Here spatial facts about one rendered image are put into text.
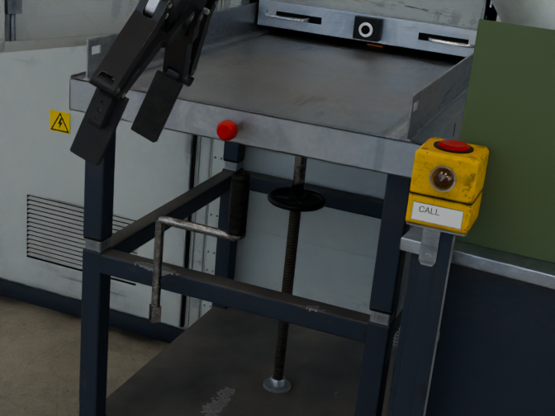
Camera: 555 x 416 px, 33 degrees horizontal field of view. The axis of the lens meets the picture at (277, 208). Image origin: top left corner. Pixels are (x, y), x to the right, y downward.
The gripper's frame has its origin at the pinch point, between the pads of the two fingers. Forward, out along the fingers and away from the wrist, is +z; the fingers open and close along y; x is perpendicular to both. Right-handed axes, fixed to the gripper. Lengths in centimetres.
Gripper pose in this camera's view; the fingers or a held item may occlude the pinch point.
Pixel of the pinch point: (120, 136)
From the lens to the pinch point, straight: 94.0
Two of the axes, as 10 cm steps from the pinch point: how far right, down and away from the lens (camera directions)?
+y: -2.6, 2.2, -9.4
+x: 8.6, 5.0, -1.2
